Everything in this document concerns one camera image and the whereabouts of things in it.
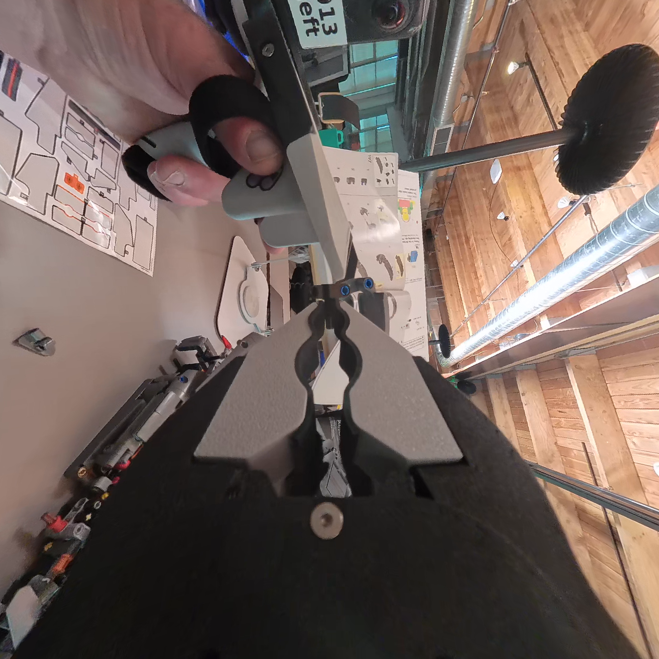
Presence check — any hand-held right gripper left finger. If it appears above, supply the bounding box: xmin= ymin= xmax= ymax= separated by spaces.
xmin=193 ymin=303 xmax=326 ymax=497

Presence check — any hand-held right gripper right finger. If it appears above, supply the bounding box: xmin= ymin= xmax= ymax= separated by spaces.
xmin=334 ymin=301 xmax=464 ymax=497

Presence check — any small toy brick beam subassembly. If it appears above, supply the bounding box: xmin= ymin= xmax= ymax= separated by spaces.
xmin=309 ymin=277 xmax=379 ymax=330

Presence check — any grey toy brick car model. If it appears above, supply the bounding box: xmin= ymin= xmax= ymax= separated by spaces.
xmin=0 ymin=335 xmax=263 ymax=652

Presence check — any person's left hand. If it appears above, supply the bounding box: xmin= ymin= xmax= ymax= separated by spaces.
xmin=0 ymin=0 xmax=285 ymax=207

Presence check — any building instruction booklet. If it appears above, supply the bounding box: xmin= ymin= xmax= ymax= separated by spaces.
xmin=322 ymin=149 xmax=429 ymax=361

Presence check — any pale booklet stand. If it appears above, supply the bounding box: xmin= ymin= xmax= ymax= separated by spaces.
xmin=215 ymin=236 xmax=310 ymax=342

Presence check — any metal ceiling conduit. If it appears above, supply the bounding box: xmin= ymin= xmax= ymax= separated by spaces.
xmin=453 ymin=196 xmax=593 ymax=335

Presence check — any small grey toy brick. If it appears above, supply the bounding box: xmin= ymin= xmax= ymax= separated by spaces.
xmin=14 ymin=328 xmax=56 ymax=357

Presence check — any white sticker sheet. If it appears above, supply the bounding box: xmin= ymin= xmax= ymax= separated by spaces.
xmin=0 ymin=51 xmax=158 ymax=278

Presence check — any black pole with toothed disc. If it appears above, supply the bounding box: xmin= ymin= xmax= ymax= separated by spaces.
xmin=399 ymin=44 xmax=659 ymax=196

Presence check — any grey ceiling ventilation duct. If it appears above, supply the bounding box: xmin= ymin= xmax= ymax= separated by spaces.
xmin=430 ymin=0 xmax=479 ymax=124

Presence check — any chrome rail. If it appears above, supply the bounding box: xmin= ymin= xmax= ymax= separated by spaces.
xmin=528 ymin=462 xmax=659 ymax=531

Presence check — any silver spiral ventilation duct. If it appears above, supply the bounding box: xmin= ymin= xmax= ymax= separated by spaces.
xmin=435 ymin=185 xmax=659 ymax=369

